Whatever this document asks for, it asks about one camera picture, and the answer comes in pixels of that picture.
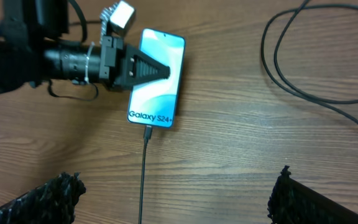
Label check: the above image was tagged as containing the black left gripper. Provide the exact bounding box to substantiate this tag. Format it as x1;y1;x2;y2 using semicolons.
99;35;170;91

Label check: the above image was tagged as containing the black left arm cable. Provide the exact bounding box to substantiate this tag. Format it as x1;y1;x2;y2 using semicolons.
47;0;101;102

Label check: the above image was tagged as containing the black charging cable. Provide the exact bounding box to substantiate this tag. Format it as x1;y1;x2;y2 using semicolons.
137;0;358;224

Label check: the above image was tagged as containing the Galaxy smartphone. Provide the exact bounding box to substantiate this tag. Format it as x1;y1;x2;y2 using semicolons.
127;28;186;128

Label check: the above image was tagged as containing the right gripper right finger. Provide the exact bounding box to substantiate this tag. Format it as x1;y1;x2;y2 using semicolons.
267;166;358;224

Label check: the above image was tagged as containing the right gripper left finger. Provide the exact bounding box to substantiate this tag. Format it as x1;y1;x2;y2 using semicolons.
0;172;86;224

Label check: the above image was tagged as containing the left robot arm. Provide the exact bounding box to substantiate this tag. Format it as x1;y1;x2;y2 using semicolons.
0;0;171;94

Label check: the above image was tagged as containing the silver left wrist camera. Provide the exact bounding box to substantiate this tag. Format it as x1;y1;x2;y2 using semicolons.
99;1;136;37

